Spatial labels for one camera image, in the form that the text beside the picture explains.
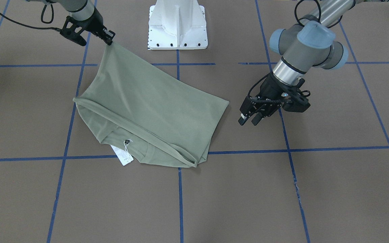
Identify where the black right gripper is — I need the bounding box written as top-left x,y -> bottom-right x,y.
80,10 -> 115,46

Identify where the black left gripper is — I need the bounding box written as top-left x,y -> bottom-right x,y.
238,73 -> 288,126

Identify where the olive green long-sleeve shirt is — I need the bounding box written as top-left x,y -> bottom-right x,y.
74,43 -> 229,168

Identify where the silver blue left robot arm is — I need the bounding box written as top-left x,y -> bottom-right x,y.
239,0 -> 360,126

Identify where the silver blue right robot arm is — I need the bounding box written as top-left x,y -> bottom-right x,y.
39,0 -> 115,46

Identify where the white paper hang tag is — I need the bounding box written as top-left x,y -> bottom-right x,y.
110,139 -> 134,166

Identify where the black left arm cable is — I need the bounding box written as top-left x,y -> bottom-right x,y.
248,0 -> 343,105

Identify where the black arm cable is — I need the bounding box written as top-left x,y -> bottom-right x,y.
248,0 -> 343,105
0,0 -> 67,31

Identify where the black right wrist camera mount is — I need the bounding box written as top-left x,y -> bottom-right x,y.
59,16 -> 91,47

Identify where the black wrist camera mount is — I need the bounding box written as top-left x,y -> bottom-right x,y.
59,16 -> 91,47
280,78 -> 311,113

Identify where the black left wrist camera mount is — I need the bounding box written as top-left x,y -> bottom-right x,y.
280,78 -> 311,113

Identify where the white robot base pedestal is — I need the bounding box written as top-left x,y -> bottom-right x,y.
147,0 -> 208,50

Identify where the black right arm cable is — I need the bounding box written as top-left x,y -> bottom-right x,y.
0,0 -> 67,31

